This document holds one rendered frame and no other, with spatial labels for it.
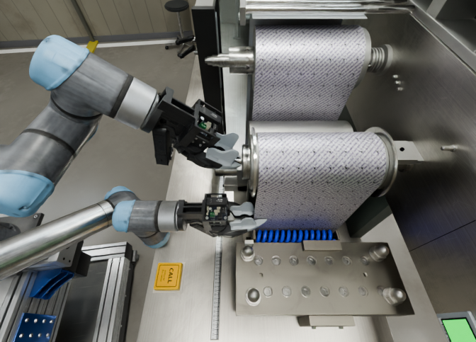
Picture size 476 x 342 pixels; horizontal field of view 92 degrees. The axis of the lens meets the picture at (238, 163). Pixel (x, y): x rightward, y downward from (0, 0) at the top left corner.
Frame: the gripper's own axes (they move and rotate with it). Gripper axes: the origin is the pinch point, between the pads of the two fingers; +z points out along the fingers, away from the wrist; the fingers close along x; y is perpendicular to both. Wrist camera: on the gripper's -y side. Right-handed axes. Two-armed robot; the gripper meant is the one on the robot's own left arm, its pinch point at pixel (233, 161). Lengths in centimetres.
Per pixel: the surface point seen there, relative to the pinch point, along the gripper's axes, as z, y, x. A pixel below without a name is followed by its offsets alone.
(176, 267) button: 6.6, -34.8, -15.2
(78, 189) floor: -21, -178, 64
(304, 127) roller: 13.4, 11.2, 10.6
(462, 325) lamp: 30.0, 20.4, -29.7
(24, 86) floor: -114, -256, 205
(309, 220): 24.2, 0.8, -7.7
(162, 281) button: 4.1, -36.8, -18.9
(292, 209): 15.6, 2.3, -7.7
